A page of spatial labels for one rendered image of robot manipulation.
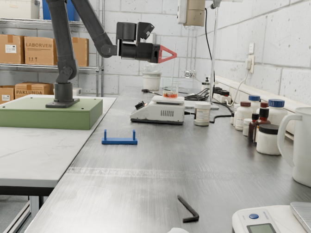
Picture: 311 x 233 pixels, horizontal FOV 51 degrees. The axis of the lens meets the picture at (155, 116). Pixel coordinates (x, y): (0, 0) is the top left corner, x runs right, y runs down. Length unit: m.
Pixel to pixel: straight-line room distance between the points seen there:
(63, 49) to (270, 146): 0.73
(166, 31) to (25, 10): 1.44
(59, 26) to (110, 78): 2.55
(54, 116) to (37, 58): 2.42
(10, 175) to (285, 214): 0.51
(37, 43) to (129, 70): 0.99
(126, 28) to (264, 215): 0.83
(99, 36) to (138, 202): 0.71
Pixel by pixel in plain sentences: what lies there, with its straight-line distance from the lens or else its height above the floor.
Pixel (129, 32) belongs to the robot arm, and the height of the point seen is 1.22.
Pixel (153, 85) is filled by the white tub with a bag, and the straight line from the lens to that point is 2.23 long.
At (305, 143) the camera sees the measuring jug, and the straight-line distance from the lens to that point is 0.71.
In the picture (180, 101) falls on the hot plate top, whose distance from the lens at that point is 1.17.
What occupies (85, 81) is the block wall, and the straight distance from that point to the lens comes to 3.73.
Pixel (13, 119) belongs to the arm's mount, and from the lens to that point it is 1.12.
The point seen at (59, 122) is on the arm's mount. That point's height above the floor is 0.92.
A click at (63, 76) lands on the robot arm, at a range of 1.15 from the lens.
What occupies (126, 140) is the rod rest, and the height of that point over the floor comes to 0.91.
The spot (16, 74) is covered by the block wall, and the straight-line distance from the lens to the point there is 3.94.
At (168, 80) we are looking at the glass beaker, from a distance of 1.20.
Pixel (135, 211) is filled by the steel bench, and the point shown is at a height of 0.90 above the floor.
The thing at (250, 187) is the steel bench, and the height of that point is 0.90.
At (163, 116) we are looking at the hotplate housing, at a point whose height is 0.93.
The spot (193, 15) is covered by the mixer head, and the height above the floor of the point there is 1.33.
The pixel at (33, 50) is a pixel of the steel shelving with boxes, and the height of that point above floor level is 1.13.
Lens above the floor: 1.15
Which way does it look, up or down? 11 degrees down
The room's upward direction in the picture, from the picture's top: 3 degrees clockwise
